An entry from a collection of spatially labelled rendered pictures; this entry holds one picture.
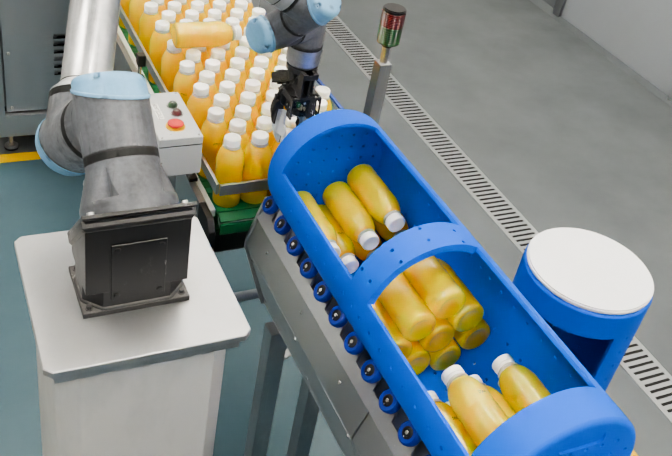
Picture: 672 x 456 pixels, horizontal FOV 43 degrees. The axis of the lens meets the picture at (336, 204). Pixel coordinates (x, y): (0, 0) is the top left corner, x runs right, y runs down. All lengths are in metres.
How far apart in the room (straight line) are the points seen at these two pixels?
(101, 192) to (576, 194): 3.15
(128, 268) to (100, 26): 0.44
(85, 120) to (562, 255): 1.07
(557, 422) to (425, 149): 2.99
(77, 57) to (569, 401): 0.96
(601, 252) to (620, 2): 3.86
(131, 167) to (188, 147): 0.62
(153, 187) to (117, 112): 0.13
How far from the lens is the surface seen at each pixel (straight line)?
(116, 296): 1.37
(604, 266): 1.94
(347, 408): 1.68
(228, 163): 1.96
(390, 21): 2.28
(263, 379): 2.23
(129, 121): 1.33
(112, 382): 1.39
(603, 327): 1.85
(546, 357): 1.56
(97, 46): 1.52
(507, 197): 3.99
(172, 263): 1.36
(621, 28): 5.71
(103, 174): 1.31
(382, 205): 1.75
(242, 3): 2.62
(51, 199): 3.54
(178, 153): 1.92
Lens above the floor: 2.12
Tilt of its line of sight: 36 degrees down
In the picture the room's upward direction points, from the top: 12 degrees clockwise
